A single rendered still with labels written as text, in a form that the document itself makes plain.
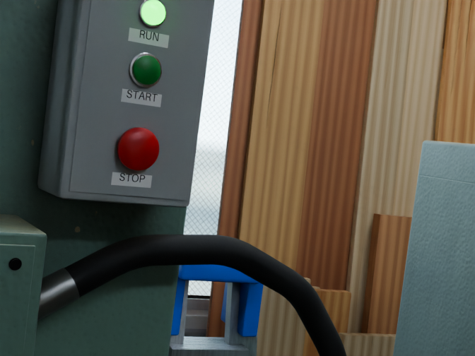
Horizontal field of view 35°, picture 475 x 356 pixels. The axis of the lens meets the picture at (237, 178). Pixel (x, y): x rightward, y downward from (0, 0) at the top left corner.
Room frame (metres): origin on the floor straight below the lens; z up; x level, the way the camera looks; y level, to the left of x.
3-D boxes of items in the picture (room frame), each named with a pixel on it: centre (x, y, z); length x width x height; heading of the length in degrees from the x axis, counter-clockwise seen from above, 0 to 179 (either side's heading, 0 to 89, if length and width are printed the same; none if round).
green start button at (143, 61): (0.52, 0.07, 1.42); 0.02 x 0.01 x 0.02; 120
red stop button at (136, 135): (0.52, 0.07, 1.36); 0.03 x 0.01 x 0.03; 120
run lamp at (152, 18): (0.52, 0.07, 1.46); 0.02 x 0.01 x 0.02; 120
